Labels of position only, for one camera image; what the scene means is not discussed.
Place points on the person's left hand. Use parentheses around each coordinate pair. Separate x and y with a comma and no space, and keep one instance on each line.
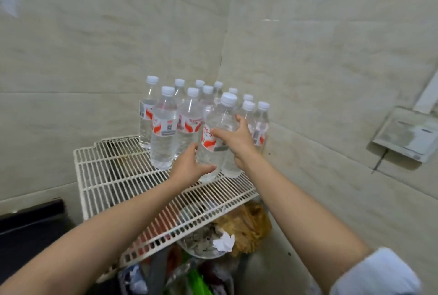
(186,166)

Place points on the person's right hand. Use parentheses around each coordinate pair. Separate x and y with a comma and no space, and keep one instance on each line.
(241,144)

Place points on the person's right thumb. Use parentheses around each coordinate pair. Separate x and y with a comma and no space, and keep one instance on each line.
(221,133)

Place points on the person's left thumb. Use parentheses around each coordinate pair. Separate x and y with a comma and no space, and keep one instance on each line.
(206,169)

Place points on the clear red-label water bottle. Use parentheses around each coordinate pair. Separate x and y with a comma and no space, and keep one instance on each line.
(219,123)

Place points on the person's left forearm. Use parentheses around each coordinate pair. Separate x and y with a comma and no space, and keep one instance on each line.
(102,236)

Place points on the person's right forearm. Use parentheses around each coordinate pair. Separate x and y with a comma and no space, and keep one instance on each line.
(301,226)

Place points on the group of white-capped water bottles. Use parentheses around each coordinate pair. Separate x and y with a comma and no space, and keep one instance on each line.
(164,127)

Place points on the clear plastic bowl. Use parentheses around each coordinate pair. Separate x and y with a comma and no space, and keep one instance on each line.
(202,240)

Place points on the orange plastic bag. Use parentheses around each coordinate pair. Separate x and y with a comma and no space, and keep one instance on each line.
(249,226)

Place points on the crumpled white tissue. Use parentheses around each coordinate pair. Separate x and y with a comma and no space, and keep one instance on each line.
(224,241)

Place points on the green plastic wrapper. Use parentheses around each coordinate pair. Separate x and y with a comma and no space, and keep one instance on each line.
(195,282)

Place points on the black appliance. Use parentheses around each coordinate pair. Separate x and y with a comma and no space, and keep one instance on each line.
(30,229)

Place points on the white rolled-up sleeve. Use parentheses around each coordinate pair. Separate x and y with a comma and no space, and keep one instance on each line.
(376,277)

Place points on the grey wall socket cover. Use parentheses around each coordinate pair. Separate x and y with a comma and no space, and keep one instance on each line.
(403,135)

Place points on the white wall conduit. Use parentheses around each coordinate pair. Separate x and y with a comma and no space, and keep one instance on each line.
(427,94)

